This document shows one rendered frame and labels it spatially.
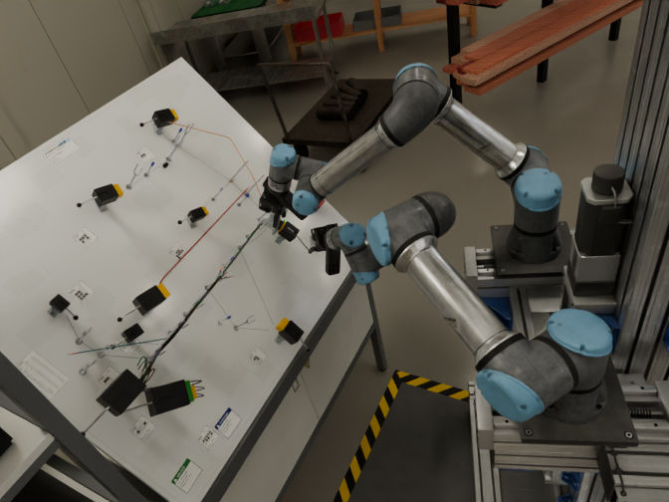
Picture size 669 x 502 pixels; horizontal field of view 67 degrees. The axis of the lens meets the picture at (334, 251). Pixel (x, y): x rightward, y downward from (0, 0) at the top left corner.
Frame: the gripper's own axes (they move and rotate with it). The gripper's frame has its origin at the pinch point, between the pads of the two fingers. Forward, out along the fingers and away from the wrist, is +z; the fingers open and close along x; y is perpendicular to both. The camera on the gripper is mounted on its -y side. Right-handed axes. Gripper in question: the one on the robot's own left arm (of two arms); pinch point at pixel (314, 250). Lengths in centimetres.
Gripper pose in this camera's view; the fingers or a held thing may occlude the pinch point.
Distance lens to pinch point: 181.9
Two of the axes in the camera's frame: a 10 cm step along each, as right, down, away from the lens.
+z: -4.0, 0.8, 9.1
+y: -1.8, -9.8, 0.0
